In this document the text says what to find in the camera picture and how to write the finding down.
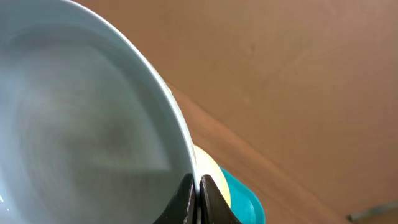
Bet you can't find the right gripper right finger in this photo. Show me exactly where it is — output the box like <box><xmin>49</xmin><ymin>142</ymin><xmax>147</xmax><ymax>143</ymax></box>
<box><xmin>200</xmin><ymin>174</ymin><xmax>241</xmax><ymax>224</ymax></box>

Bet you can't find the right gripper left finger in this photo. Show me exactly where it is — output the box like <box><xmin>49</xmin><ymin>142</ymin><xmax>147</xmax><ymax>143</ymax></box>
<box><xmin>153</xmin><ymin>174</ymin><xmax>197</xmax><ymax>224</ymax></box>

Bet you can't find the yellow-green plate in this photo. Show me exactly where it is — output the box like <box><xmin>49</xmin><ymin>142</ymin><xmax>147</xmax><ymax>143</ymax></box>
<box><xmin>193</xmin><ymin>145</ymin><xmax>231</xmax><ymax>208</ymax></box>

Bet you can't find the light blue plate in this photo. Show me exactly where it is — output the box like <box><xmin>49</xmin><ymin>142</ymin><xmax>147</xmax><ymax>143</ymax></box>
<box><xmin>1</xmin><ymin>1</ymin><xmax>197</xmax><ymax>223</ymax></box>

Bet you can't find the teal plastic tray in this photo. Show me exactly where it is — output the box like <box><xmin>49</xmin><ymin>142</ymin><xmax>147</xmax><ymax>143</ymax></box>
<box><xmin>221</xmin><ymin>167</ymin><xmax>266</xmax><ymax>224</ymax></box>

